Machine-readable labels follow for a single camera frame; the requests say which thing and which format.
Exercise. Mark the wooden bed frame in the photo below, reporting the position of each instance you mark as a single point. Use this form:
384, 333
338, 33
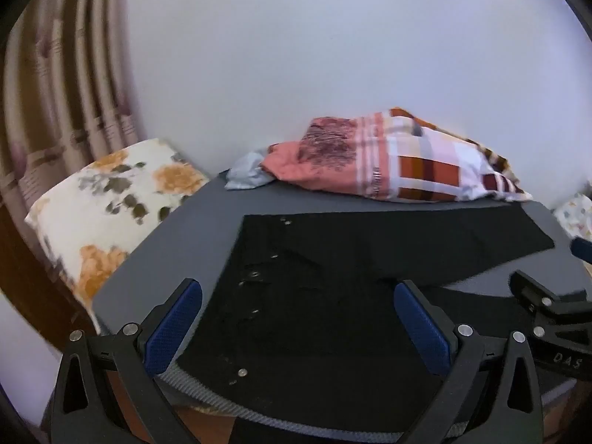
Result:
27, 277

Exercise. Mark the large floral pillow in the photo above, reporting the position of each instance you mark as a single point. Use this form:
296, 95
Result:
115, 203

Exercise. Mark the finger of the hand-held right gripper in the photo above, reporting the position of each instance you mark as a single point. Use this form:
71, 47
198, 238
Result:
583, 249
562, 328

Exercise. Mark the small floral pillow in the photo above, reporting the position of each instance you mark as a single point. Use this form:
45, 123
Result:
576, 215

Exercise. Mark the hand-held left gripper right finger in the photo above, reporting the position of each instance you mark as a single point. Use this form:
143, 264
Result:
423, 328

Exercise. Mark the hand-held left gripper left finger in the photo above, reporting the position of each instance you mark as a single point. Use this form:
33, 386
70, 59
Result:
173, 328

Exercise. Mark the black pants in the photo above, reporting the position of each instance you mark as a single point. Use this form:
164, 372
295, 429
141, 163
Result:
333, 286

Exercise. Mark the light blue cloth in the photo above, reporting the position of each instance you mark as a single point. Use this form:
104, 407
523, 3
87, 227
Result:
245, 171

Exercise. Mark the brown striped curtain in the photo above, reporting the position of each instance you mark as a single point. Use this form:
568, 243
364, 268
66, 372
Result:
60, 78

